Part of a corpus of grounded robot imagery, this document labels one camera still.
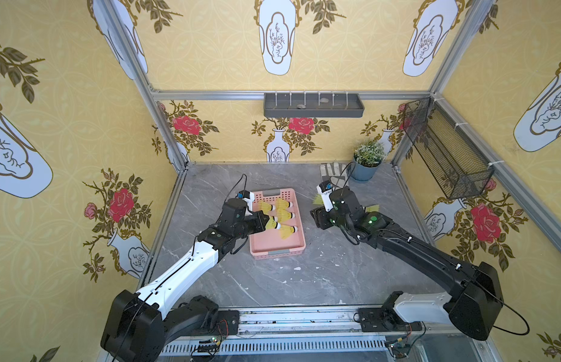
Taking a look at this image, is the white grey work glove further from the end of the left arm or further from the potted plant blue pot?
the end of the left arm

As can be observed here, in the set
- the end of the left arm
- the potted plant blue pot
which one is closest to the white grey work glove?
the potted plant blue pot

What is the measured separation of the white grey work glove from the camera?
3.77ft

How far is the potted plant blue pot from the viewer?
1025 mm

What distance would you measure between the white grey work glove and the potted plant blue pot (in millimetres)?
76
